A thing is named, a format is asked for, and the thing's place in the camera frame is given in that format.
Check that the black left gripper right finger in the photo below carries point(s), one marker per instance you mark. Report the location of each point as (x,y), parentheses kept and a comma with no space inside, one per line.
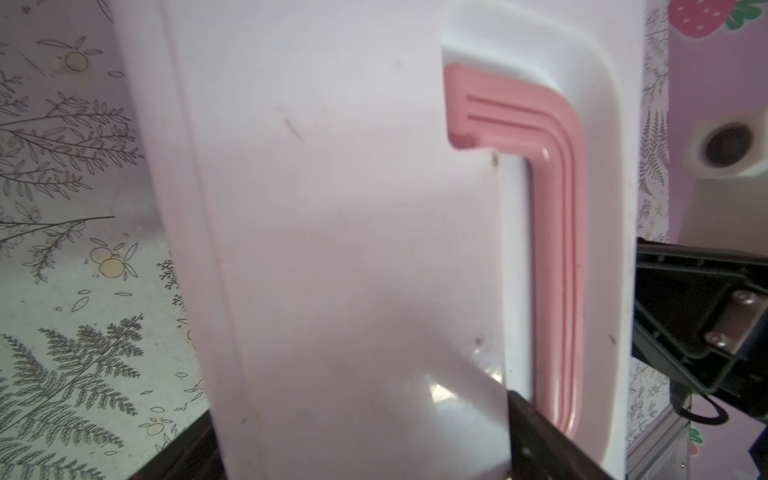
(538,450)

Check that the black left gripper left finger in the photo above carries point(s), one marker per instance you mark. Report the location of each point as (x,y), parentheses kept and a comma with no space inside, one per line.
(193,455)

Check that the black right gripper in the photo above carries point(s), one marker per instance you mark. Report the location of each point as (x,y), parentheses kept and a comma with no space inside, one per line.
(700,317)

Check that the white lid blue tool box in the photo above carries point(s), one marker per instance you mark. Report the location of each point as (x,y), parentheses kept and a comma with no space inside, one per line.
(359,290)

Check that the aluminium corner frame post right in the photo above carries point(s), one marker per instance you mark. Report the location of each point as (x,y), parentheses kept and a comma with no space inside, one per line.
(662,450)

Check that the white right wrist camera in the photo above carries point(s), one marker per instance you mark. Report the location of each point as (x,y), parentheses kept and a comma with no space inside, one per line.
(727,158)

